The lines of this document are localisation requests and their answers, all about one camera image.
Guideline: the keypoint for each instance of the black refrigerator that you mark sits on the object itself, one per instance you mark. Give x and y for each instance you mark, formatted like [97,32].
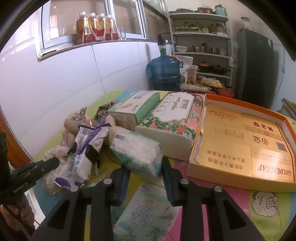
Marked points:
[255,80]

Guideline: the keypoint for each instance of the leopard print cloth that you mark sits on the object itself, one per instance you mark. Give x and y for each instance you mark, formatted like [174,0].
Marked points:
[102,110]

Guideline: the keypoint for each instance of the green white tissue box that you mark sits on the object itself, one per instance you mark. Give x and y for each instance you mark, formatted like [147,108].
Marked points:
[132,106]

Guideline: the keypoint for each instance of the orange cardboard box tray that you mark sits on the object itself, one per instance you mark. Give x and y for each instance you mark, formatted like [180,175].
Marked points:
[243,145]

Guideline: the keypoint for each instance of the window frame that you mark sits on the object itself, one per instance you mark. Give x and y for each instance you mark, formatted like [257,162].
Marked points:
[65,24]

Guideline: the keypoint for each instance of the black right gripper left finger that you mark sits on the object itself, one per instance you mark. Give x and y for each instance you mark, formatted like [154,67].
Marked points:
[66,220]

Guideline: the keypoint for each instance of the white green carton box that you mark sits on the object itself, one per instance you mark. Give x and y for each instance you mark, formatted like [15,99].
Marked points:
[185,63]

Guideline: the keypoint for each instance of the white tissue pack plastic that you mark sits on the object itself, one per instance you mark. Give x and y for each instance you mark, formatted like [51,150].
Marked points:
[140,154]

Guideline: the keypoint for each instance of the purple white snack bag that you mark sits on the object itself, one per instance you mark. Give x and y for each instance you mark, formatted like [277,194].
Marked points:
[83,155]

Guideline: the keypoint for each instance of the orange drink bottle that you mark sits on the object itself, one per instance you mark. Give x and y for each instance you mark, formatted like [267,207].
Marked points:
[111,32]
[100,29]
[80,26]
[93,24]

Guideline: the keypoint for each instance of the person's left hand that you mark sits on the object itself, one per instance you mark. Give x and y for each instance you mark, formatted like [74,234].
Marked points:
[23,209]

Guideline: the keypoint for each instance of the red plastic basin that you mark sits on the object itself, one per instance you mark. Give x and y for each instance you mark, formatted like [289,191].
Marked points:
[226,93]

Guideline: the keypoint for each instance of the egg tray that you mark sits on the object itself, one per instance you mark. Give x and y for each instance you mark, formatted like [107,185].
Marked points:
[211,82]

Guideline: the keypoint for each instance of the floral tissue box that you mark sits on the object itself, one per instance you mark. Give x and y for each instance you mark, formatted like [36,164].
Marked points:
[174,123]

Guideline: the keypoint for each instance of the metal storage shelf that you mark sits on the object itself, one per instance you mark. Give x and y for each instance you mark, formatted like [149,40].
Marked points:
[206,35]

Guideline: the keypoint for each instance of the blue water jug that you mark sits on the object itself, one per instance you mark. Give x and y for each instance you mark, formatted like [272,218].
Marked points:
[165,70]

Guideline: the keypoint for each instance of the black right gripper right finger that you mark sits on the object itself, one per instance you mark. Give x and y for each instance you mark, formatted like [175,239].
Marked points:
[204,207]

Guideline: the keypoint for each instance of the beige teddy bear with crown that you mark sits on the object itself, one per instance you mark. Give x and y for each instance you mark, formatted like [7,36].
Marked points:
[78,118]

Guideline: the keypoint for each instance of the wooden counter top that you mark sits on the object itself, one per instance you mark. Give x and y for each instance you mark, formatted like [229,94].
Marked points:
[288,108]

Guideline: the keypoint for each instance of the green printed tissue pack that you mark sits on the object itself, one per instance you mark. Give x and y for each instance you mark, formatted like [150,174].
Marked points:
[148,216]

